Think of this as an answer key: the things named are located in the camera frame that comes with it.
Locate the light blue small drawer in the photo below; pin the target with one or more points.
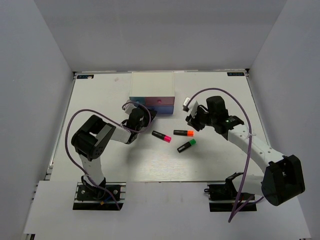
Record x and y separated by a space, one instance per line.
138 99

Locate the right blue corner label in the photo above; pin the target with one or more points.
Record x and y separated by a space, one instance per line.
235 74

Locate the orange cap highlighter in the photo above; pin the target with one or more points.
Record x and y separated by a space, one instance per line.
185 133

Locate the green cap highlighter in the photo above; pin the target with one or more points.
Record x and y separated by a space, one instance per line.
186 145

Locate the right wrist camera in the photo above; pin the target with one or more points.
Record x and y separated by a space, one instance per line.
190 106

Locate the left blue corner label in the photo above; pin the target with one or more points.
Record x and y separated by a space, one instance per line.
85 76

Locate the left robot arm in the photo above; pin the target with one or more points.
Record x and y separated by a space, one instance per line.
93 136

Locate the blue corner label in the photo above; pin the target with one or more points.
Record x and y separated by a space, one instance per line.
235 74
85 76

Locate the white drawer cabinet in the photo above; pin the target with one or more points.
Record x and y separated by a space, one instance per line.
152 84

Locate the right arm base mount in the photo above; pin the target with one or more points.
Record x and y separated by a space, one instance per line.
221 200

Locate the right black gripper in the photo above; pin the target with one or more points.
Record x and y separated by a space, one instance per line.
194 121

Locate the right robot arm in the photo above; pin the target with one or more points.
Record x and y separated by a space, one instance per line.
282 177

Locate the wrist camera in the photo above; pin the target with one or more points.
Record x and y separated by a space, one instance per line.
190 106
128 107

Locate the pink cap highlighter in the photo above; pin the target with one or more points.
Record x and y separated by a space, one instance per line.
161 136

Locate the purple-blue wide drawer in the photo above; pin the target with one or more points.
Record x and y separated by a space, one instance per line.
162 109

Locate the pink drawer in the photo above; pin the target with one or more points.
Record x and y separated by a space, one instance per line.
159 100

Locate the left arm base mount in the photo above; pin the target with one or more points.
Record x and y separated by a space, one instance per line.
87 200

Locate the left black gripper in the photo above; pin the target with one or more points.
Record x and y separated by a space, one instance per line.
146 114

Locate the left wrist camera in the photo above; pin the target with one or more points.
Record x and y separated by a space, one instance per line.
128 107

